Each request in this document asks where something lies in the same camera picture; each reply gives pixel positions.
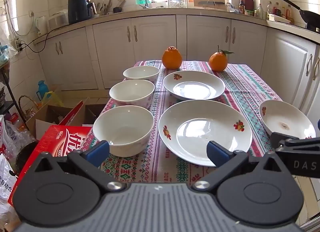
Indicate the green lidded jar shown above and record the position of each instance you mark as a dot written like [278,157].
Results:
[249,12]

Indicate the white rice cooker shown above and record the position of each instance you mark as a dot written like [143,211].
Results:
[58,19]

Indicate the red carton box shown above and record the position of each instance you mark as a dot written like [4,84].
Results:
[50,142]

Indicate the dark blue air fryer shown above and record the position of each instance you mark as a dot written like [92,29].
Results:
[78,10]

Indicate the patterned woven tablecloth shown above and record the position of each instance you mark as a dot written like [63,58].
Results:
[250,89]

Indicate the white packet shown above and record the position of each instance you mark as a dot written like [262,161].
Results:
[232,8]

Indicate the white printed plastic bag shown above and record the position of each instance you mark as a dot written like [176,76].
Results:
[5,172]

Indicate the blue thermos jug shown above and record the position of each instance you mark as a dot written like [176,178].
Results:
[42,89]

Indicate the white tray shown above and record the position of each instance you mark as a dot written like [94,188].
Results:
[278,19]

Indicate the dark soy sauce bottle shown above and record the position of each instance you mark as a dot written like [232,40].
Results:
[241,6]

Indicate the beige kitchen countertop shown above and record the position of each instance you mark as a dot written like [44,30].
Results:
[160,11]

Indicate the black round pot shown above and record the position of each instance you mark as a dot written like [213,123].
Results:
[23,156]

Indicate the clear oil bottle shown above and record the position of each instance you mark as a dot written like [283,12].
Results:
[269,8]

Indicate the knobby orange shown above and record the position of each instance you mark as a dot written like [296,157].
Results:
[171,58]

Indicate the utensil holder with chopsticks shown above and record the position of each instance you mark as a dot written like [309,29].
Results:
[106,6]

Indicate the wall outlet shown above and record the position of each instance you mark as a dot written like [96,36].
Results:
[31,13]

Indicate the white fruit-print plate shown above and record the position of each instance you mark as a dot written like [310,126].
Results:
[200,124]
[285,119]
[193,84]

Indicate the clear glass bottle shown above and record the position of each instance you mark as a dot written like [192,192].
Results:
[260,11]

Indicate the small black bowl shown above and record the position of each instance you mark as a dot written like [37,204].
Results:
[117,10]

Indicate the yellow oil bottle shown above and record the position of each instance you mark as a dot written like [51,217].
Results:
[288,12]

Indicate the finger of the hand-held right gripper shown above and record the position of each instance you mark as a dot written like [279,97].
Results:
[281,139]

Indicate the knife block with knives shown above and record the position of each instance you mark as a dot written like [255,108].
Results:
[248,3]

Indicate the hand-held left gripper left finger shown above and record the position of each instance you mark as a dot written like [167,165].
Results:
[100,150]

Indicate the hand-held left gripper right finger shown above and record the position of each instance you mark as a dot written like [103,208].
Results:
[217,153]

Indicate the yellow plastic bag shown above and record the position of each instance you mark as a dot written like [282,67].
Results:
[52,97]

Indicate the white electric kettle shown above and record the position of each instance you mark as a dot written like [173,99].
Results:
[41,24]

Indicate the wicker basket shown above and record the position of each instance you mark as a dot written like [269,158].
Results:
[25,108]

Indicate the black wok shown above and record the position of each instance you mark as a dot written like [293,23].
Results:
[310,17]

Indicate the white porcelain bowl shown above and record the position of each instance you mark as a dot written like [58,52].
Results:
[132,94]
[123,129]
[141,73]

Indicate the open cardboard box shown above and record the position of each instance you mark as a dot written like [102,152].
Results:
[47,116]

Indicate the orange with leafy stem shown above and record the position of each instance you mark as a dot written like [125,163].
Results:
[218,61]

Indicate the white power strip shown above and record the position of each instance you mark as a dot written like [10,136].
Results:
[18,44]

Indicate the black metal shelf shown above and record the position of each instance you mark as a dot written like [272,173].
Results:
[7,106]

